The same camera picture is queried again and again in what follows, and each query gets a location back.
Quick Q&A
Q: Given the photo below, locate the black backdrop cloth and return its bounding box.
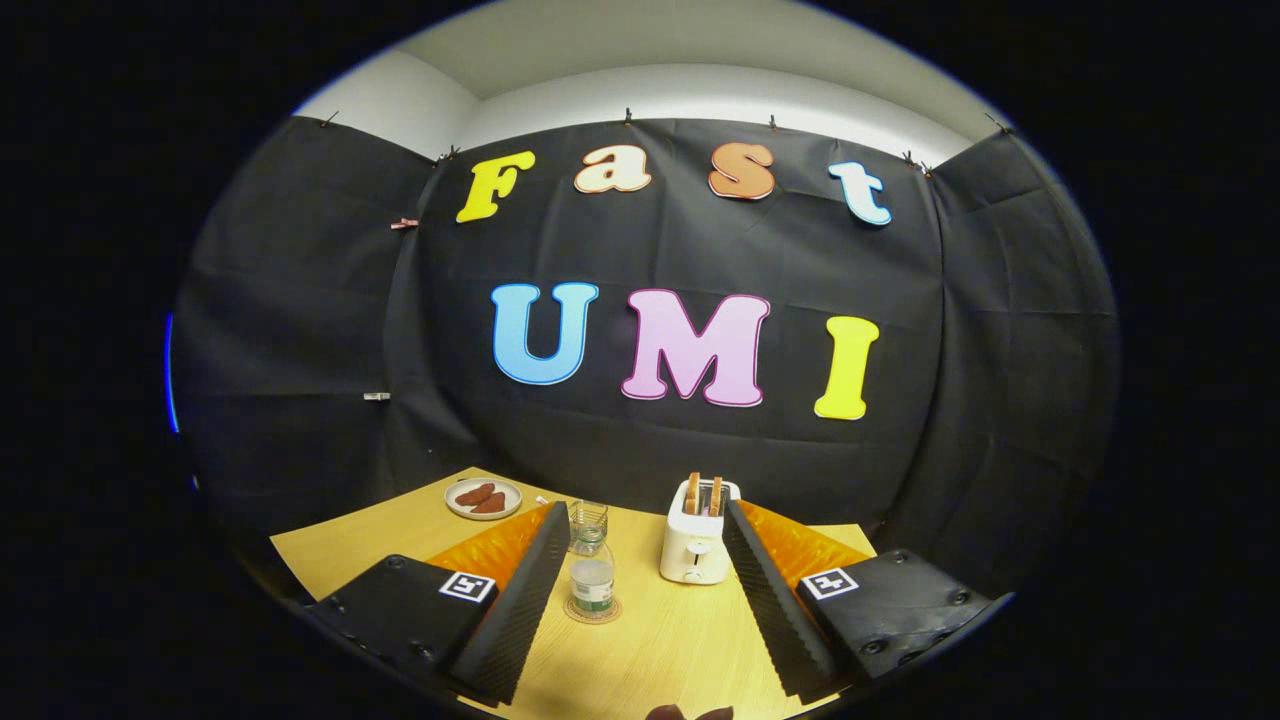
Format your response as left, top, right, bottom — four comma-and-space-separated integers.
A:
172, 115, 1119, 601

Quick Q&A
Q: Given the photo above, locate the small white plate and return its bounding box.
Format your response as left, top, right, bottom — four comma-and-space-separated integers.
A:
444, 477, 523, 522

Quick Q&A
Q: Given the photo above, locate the wooden table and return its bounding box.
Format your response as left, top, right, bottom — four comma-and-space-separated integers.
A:
270, 467, 879, 720

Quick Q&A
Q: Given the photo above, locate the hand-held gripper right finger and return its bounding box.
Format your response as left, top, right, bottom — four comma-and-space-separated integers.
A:
722, 498, 1001, 704

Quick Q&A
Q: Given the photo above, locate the clear plastic bottle green label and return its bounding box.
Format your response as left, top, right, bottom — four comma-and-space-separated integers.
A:
568, 527, 616, 616

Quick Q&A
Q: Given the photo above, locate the round wooden coaster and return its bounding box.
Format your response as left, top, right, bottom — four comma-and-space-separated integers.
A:
563, 595, 623, 626

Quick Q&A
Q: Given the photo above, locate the white toaster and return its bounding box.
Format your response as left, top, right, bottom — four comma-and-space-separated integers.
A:
659, 478, 743, 586

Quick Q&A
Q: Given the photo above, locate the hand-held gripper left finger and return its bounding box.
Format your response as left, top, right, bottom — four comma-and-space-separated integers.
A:
305, 500, 572, 706

